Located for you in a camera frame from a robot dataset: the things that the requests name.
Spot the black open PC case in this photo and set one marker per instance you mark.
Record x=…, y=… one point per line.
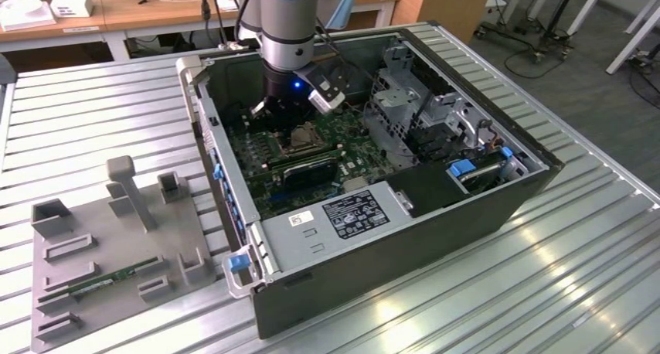
x=412, y=276

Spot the silver power supply unit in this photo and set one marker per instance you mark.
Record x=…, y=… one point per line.
x=293, y=246

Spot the hard disk in blue carrier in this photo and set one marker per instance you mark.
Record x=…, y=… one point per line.
x=461, y=167

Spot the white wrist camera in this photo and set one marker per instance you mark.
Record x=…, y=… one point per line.
x=327, y=99

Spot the white table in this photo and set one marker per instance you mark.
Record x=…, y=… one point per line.
x=587, y=10
x=633, y=45

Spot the white box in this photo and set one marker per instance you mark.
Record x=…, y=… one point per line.
x=72, y=4

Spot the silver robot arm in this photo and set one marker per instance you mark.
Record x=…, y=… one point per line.
x=285, y=29

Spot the black inner cover panel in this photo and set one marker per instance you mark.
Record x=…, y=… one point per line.
x=428, y=191

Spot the green motherboard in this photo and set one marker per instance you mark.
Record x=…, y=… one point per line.
x=360, y=137

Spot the white plastic device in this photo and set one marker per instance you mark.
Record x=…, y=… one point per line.
x=25, y=15

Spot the gray parts rack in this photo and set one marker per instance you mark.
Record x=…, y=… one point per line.
x=113, y=249

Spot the blue plastic clip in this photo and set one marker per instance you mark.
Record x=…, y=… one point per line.
x=505, y=152

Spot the wooden desk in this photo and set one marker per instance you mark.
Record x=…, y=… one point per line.
x=155, y=10

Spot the blue card retention clip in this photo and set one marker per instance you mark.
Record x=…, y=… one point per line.
x=216, y=171

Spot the black graphics card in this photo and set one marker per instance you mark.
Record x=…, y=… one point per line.
x=309, y=174

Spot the small silver wrist camera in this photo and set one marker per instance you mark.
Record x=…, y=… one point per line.
x=259, y=108

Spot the silver chipset heatsink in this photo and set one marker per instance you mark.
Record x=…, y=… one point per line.
x=355, y=184

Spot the wooden cabinet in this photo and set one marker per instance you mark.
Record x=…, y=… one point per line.
x=453, y=10

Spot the silver drive cage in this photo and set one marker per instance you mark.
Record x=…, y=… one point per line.
x=392, y=99

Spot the silver CPU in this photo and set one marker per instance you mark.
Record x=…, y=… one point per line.
x=305, y=135

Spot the CPU socket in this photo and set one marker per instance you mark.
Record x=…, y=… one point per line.
x=296, y=152

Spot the black rolling stand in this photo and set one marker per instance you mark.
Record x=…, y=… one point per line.
x=557, y=14

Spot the green RAM stick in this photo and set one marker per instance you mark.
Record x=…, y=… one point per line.
x=304, y=158
x=103, y=282

